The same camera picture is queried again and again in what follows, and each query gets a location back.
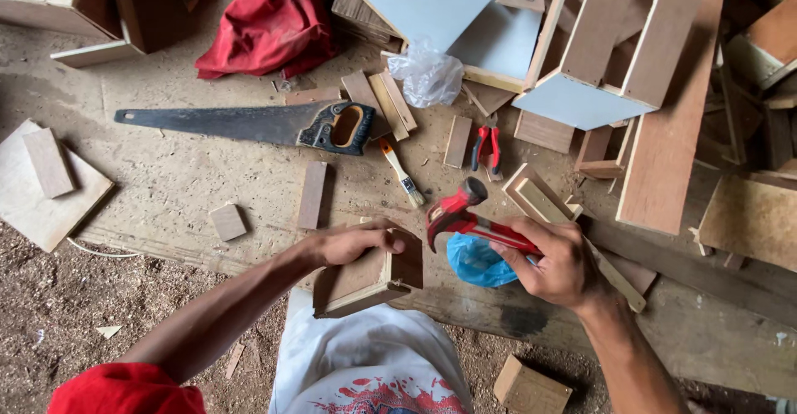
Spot person's right hand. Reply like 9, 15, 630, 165
489, 216, 615, 313

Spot person's left hand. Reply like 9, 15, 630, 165
309, 217, 407, 269

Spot small wooden box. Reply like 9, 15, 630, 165
312, 217, 425, 320

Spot red and black claw hammer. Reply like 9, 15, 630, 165
425, 176, 544, 257

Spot blue plastic bag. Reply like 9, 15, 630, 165
446, 233, 519, 289

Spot dark narrow wood strip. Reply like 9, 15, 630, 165
296, 160, 328, 231

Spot short pale wood strip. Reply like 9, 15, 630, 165
443, 115, 473, 169

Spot pale wooden block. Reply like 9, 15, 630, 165
493, 354, 573, 414

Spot white printed shirt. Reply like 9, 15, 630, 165
268, 287, 474, 414

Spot pale wood slat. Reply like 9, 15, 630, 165
368, 70, 418, 142

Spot angled brown wood block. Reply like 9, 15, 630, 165
573, 124, 627, 181

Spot wide brown wood piece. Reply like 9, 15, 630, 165
513, 109, 575, 155

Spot brown wood offcut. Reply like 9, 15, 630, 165
340, 69, 392, 141

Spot flat reddish wood piece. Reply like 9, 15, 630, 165
284, 86, 342, 106

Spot small square wood piece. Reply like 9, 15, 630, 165
208, 202, 249, 243

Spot clear plastic bag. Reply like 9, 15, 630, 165
386, 37, 465, 110

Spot black blade hand saw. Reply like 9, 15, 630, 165
113, 100, 377, 157

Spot thin wood sliver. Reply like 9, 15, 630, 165
223, 342, 246, 381

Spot long brown wooden plank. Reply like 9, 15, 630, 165
616, 0, 729, 237

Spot light blue panel wooden tray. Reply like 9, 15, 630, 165
447, 0, 544, 95

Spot wooden shelf unit blue base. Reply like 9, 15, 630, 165
511, 0, 705, 132

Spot rough plywood board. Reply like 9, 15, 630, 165
697, 174, 797, 273

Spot red cloth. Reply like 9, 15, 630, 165
194, 0, 341, 81

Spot red sleeve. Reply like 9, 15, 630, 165
47, 362, 207, 414

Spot heap of wood scraps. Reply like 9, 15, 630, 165
696, 0, 797, 178

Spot brown rectangular wood piece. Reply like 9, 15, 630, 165
22, 127, 77, 200

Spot large square plywood sheet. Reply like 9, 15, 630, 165
0, 119, 117, 253

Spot large plywood box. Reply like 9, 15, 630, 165
0, 0, 220, 70

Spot orange handle paint brush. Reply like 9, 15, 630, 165
378, 137, 427, 209

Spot pale wooden strip frame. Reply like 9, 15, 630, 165
501, 163, 649, 314

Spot red handle pliers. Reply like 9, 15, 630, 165
469, 125, 502, 176

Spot white cable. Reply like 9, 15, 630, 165
66, 237, 142, 260

